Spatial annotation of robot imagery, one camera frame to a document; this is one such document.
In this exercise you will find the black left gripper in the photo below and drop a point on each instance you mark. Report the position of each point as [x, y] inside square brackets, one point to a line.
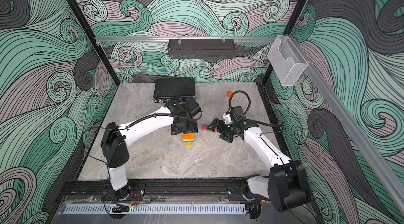
[193, 127]

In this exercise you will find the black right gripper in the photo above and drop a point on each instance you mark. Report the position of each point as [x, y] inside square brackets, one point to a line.
[215, 122]

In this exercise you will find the orange long lego brick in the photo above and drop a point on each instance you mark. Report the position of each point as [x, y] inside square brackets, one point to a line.
[188, 136]

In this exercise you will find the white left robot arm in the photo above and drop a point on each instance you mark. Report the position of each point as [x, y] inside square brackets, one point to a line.
[117, 139]

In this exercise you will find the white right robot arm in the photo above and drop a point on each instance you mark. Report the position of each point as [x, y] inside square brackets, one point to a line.
[287, 185]

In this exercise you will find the black hard carrying case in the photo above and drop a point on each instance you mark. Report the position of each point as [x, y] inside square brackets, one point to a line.
[167, 89]

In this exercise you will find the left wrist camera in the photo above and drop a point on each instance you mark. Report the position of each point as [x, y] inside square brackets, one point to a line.
[192, 108]

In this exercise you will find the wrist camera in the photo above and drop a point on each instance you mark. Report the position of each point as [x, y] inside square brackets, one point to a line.
[192, 108]
[234, 115]

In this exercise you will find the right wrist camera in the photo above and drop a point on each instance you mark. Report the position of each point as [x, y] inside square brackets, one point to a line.
[234, 115]

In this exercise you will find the black wall-mounted tray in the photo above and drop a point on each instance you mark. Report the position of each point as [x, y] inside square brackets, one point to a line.
[201, 48]

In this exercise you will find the clear acrylic wall holder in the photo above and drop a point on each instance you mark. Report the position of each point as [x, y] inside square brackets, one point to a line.
[287, 59]

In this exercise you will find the white slotted cable duct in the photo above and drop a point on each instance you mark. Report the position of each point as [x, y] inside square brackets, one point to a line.
[158, 209]

